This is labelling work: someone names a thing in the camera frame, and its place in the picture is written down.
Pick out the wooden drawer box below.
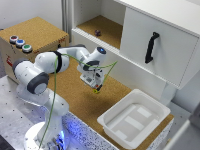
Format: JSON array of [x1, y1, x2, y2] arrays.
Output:
[[0, 16, 71, 85]]

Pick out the green cable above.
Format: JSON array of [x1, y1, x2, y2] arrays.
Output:
[[37, 53, 119, 150]]

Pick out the red button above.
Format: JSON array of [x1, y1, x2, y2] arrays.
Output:
[[9, 35, 19, 45]]

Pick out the green button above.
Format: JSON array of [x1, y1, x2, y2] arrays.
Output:
[[21, 43, 33, 54]]

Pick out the white sliding door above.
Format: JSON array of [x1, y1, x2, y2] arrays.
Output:
[[119, 6, 200, 90]]

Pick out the black door handle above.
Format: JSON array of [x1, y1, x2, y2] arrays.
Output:
[[144, 31, 161, 65]]

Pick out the purple block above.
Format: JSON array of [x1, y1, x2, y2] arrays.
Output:
[[94, 29, 102, 37]]

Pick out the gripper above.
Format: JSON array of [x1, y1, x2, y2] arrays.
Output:
[[80, 63, 104, 90]]

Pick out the blue button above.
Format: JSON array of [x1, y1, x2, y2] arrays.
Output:
[[15, 38, 26, 49]]

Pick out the white plastic box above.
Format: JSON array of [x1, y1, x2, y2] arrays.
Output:
[[96, 88, 172, 150]]

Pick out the white cabinet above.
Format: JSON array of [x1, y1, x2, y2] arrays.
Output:
[[71, 0, 200, 107]]

